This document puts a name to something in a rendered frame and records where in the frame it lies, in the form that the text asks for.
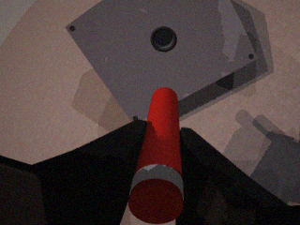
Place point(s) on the dark red peg with grey band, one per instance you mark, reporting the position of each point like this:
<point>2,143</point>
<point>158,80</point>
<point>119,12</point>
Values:
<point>156,193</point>

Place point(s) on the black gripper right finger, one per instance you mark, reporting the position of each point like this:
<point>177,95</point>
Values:
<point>218,193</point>

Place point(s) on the grey sloped panel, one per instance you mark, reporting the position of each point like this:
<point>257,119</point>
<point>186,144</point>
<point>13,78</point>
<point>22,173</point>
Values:
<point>138,46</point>

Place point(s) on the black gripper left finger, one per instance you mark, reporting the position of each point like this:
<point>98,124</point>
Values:
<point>86,186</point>

